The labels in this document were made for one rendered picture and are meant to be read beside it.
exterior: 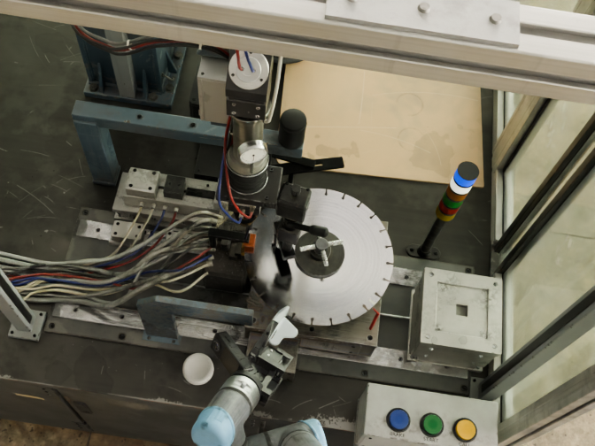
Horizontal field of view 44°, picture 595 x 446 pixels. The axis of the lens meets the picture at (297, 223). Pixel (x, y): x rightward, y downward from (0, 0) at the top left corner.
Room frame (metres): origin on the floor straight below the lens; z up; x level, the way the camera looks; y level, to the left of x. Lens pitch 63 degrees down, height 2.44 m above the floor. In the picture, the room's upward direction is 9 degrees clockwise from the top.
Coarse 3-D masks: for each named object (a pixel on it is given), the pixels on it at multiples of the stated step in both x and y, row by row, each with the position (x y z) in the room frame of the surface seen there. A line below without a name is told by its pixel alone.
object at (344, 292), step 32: (320, 192) 0.84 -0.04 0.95; (256, 224) 0.73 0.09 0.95; (320, 224) 0.75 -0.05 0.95; (352, 224) 0.77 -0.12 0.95; (256, 256) 0.65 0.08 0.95; (352, 256) 0.69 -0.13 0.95; (384, 256) 0.70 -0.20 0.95; (256, 288) 0.58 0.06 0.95; (288, 288) 0.59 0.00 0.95; (320, 288) 0.60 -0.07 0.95; (352, 288) 0.61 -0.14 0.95; (384, 288) 0.62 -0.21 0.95; (320, 320) 0.53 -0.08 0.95
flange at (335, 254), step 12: (300, 240) 0.70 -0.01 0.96; (312, 240) 0.71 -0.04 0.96; (336, 240) 0.72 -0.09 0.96; (300, 252) 0.67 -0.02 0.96; (312, 252) 0.67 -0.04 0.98; (336, 252) 0.69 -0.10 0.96; (300, 264) 0.65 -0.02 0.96; (312, 264) 0.65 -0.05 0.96; (336, 264) 0.66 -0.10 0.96; (324, 276) 0.63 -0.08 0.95
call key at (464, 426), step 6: (462, 420) 0.38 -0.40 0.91; (468, 420) 0.38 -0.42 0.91; (456, 426) 0.37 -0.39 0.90; (462, 426) 0.37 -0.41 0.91; (468, 426) 0.37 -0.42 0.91; (474, 426) 0.37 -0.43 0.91; (456, 432) 0.35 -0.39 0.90; (462, 432) 0.36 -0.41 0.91; (468, 432) 0.36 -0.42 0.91; (474, 432) 0.36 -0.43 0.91; (462, 438) 0.34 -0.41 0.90; (468, 438) 0.34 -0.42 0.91
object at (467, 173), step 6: (462, 162) 0.84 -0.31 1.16; (468, 162) 0.85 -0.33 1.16; (462, 168) 0.83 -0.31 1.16; (468, 168) 0.83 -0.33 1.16; (474, 168) 0.83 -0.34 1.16; (456, 174) 0.82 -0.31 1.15; (462, 174) 0.81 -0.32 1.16; (468, 174) 0.82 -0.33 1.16; (474, 174) 0.82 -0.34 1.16; (456, 180) 0.81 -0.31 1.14; (462, 180) 0.81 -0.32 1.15; (468, 180) 0.80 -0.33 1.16; (474, 180) 0.81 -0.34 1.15; (462, 186) 0.80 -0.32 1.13; (468, 186) 0.80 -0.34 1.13
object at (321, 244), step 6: (318, 240) 0.69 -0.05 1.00; (324, 240) 0.69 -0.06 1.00; (342, 240) 0.70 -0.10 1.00; (306, 246) 0.67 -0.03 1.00; (312, 246) 0.67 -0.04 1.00; (318, 246) 0.67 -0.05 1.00; (324, 246) 0.68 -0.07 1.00; (318, 252) 0.67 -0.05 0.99; (324, 252) 0.66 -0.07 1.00; (324, 258) 0.65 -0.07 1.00; (324, 264) 0.64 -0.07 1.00
